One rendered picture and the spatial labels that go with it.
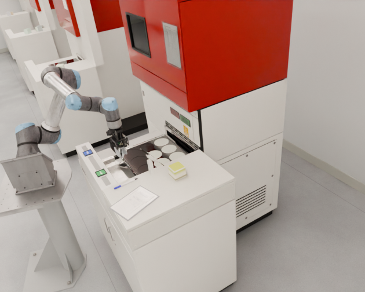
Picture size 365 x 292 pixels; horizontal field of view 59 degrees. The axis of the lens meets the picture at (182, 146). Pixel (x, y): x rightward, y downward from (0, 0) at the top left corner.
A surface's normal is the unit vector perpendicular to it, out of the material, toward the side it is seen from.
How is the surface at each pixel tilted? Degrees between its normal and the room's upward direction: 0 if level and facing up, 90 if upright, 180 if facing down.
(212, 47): 90
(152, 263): 90
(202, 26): 90
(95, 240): 0
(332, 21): 90
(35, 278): 0
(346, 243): 0
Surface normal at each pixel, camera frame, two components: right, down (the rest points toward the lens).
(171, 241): 0.51, 0.43
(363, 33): -0.86, 0.35
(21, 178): 0.24, 0.51
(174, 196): -0.10, -0.83
